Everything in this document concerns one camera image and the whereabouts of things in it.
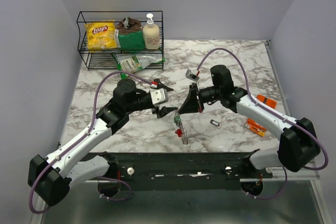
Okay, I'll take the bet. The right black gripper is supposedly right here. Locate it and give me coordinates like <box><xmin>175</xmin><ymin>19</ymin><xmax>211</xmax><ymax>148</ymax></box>
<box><xmin>178</xmin><ymin>83</ymin><xmax>222</xmax><ymax>115</ymax></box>

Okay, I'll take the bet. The orange packet near arm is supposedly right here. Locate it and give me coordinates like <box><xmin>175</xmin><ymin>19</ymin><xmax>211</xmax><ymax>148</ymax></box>
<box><xmin>246</xmin><ymin>118</ymin><xmax>267</xmax><ymax>137</ymax></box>

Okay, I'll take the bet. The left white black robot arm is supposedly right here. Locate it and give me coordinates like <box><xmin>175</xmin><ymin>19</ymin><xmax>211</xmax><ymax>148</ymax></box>
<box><xmin>28</xmin><ymin>79</ymin><xmax>176</xmax><ymax>213</ymax></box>

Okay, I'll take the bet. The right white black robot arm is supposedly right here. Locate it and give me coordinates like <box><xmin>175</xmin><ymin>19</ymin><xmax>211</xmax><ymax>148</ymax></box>
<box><xmin>178</xmin><ymin>65</ymin><xmax>321</xmax><ymax>178</ymax></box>

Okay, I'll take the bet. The black key tag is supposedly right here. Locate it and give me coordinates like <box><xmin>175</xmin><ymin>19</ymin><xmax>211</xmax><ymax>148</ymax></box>
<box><xmin>210</xmin><ymin>120</ymin><xmax>221</xmax><ymax>127</ymax></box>

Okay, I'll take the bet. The red key tag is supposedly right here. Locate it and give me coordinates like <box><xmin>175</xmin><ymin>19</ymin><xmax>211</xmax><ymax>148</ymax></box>
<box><xmin>175</xmin><ymin>129</ymin><xmax>183</xmax><ymax>137</ymax></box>

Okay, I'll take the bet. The green white snack bag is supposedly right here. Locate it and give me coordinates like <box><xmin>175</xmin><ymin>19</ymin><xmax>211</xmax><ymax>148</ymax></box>
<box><xmin>112</xmin><ymin>53</ymin><xmax>164</xmax><ymax>73</ymax></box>

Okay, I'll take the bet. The cream soap pump bottle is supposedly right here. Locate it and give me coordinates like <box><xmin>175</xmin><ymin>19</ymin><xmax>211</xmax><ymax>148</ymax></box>
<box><xmin>142</xmin><ymin>13</ymin><xmax>160</xmax><ymax>50</ymax></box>

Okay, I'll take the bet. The green brown snack bag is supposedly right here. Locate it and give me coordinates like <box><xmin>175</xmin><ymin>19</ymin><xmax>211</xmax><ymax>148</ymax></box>
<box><xmin>114</xmin><ymin>17</ymin><xmax>145</xmax><ymax>51</ymax></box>

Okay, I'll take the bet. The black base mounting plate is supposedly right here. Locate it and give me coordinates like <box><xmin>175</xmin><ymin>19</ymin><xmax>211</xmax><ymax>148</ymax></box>
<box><xmin>54</xmin><ymin>152</ymin><xmax>308</xmax><ymax>192</ymax></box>

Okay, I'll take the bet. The yellow Lays chips bag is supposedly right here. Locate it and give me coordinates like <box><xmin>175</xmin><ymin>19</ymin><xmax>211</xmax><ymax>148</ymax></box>
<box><xmin>85</xmin><ymin>19</ymin><xmax>118</xmax><ymax>52</ymax></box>

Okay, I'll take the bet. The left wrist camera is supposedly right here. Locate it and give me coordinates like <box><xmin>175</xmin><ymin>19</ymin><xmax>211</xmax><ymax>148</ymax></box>
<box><xmin>150</xmin><ymin>89</ymin><xmax>169</xmax><ymax>105</ymax></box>

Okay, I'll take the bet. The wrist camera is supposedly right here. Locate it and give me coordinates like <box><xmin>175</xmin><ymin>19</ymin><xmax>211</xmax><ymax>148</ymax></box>
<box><xmin>185</xmin><ymin>69</ymin><xmax>199</xmax><ymax>82</ymax></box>
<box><xmin>150</xmin><ymin>89</ymin><xmax>169</xmax><ymax>105</ymax></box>

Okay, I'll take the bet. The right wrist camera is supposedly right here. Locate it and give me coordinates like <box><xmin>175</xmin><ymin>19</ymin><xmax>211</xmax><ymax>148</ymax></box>
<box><xmin>185</xmin><ymin>69</ymin><xmax>199</xmax><ymax>82</ymax></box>

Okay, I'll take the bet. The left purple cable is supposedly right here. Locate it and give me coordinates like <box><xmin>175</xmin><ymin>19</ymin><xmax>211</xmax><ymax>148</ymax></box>
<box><xmin>28</xmin><ymin>71</ymin><xmax>158</xmax><ymax>214</ymax></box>

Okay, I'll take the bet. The purple cable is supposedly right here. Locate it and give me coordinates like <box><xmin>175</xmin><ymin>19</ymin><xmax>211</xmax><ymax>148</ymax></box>
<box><xmin>28</xmin><ymin>71</ymin><xmax>158</xmax><ymax>214</ymax></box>
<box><xmin>195</xmin><ymin>47</ymin><xmax>329</xmax><ymax>200</ymax></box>

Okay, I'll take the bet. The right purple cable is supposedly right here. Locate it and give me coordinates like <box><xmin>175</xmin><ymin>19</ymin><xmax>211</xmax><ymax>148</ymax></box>
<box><xmin>195</xmin><ymin>47</ymin><xmax>329</xmax><ymax>200</ymax></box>

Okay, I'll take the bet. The black wire shelf rack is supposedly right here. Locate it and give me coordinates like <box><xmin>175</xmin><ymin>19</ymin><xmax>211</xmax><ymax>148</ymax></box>
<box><xmin>76</xmin><ymin>10</ymin><xmax>165</xmax><ymax>70</ymax></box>

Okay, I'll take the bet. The aluminium rail frame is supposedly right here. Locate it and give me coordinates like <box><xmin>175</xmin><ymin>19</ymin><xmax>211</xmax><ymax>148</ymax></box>
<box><xmin>30</xmin><ymin>39</ymin><xmax>326</xmax><ymax>224</ymax></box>

